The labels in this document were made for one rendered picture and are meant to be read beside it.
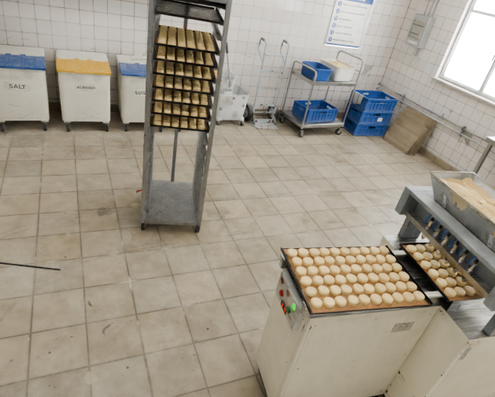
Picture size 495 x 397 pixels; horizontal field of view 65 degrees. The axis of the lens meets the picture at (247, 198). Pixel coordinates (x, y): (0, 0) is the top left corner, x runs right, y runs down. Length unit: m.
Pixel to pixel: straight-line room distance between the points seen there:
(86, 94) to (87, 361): 3.05
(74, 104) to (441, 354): 4.14
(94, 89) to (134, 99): 0.45
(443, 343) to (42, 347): 2.13
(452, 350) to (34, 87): 4.31
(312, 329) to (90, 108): 3.73
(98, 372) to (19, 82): 3.19
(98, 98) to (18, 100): 0.79
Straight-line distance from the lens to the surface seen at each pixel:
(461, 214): 2.06
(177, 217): 3.24
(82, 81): 4.69
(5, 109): 4.85
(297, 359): 1.94
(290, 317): 1.82
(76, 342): 2.60
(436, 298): 2.06
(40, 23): 5.22
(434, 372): 2.24
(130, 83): 4.73
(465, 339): 2.05
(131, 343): 2.56
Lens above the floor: 2.07
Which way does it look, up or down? 32 degrees down
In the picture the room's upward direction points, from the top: 12 degrees clockwise
